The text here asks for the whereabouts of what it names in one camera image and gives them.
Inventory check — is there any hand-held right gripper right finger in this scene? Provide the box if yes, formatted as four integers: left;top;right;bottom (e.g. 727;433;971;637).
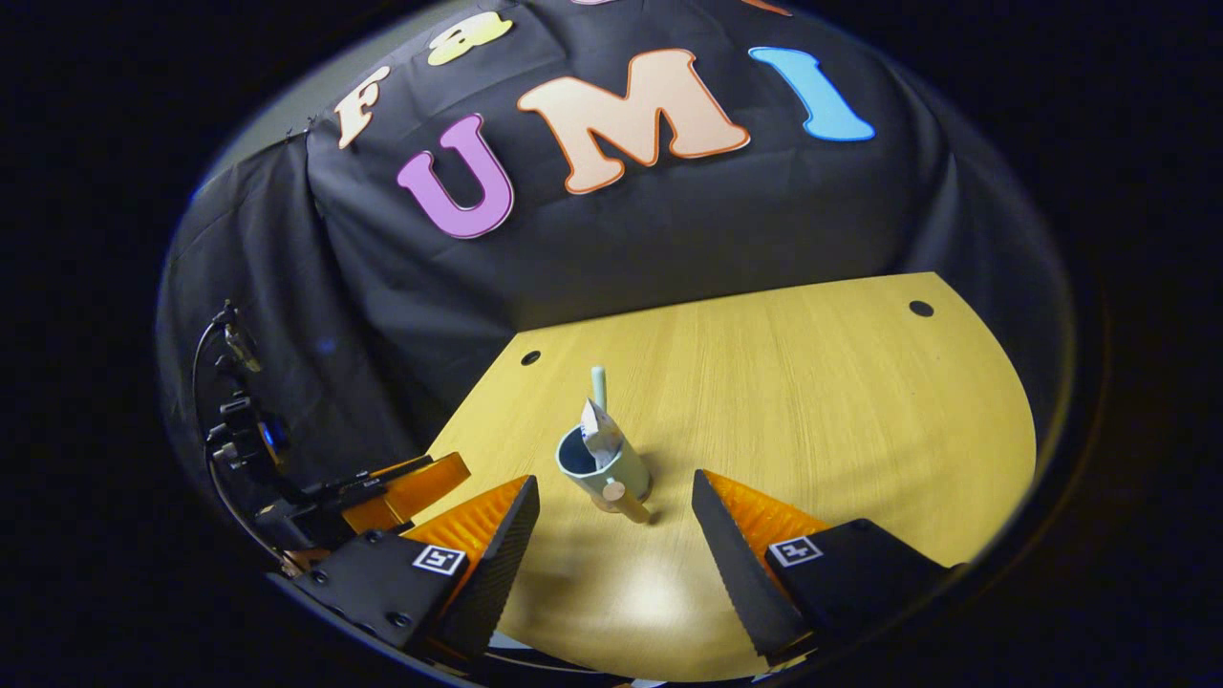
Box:
691;468;956;667

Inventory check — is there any white toothpaste tube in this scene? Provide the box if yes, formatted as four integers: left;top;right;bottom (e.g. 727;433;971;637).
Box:
580;398;624;471

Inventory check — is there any black backdrop cloth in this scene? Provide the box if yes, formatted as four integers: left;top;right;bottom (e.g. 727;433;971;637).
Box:
158;0;1071;536

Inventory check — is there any wooden desktop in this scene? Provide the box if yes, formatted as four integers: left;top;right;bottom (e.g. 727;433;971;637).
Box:
411;272;1038;681

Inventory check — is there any pale blue cup wooden handle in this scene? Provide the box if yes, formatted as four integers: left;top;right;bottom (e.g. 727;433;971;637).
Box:
556;423;655;525

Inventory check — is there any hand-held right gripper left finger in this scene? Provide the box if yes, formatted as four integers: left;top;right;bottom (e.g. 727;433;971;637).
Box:
291;475;541;660

